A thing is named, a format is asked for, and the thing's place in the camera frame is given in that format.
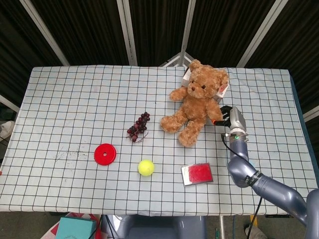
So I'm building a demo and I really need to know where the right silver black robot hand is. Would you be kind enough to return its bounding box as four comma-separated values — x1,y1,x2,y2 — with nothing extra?
212,105,248,135

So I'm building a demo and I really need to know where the brown teddy bear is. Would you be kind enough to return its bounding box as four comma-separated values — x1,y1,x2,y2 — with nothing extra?
159,59,230,148

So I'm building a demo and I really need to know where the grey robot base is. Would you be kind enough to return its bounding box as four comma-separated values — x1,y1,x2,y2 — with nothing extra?
101,214,207,239

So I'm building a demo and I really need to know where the white shoe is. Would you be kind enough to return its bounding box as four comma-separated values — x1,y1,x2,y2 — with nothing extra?
0,120,16,141

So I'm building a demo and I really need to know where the white metal stand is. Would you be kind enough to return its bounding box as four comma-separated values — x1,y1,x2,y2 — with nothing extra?
159,51,197,68

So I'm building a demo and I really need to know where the teal box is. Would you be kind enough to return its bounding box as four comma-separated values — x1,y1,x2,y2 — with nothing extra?
55,216,98,239

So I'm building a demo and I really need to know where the dark red grape bunch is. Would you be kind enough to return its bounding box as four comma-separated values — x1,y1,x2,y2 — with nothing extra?
126,112,151,144

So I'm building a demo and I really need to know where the white checked tablecloth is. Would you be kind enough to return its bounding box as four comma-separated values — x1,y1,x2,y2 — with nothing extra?
0,65,319,217

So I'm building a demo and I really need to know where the yellow tennis ball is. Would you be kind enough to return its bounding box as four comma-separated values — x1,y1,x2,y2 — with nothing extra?
138,159,155,177

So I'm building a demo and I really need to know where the red plastic disc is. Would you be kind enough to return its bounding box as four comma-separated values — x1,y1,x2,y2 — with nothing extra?
94,143,118,166

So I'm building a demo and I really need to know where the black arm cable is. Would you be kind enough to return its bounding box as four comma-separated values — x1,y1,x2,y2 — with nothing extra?
220,132,264,239

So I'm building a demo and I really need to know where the black screen panel white frame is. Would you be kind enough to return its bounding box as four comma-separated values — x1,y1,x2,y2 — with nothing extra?
123,0,193,67
244,0,319,122
181,0,285,68
0,0,71,113
19,0,133,67

